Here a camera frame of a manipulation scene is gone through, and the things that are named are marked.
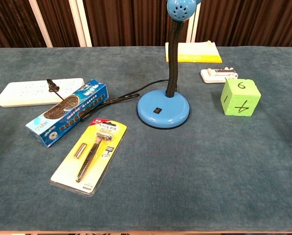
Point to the blue desk lamp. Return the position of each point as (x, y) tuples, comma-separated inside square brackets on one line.
[(160, 104)]

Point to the blue-grey tablecloth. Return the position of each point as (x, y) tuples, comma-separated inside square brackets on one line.
[(185, 171)]

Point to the small white stapler device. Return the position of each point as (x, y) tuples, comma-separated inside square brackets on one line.
[(214, 74)]

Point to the yellow and white block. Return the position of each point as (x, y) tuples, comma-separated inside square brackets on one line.
[(197, 52)]

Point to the blue Oreo cookie box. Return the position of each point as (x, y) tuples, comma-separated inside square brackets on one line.
[(62, 118)]

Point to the yellow razor blister pack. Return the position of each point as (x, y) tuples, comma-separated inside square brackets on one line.
[(70, 173)]

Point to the green numbered foam cube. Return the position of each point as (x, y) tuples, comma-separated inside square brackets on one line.
[(241, 98)]

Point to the white power strip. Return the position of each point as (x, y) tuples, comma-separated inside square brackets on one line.
[(26, 93)]

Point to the white frame post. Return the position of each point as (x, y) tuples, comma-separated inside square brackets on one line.
[(193, 27), (81, 22), (40, 22)]

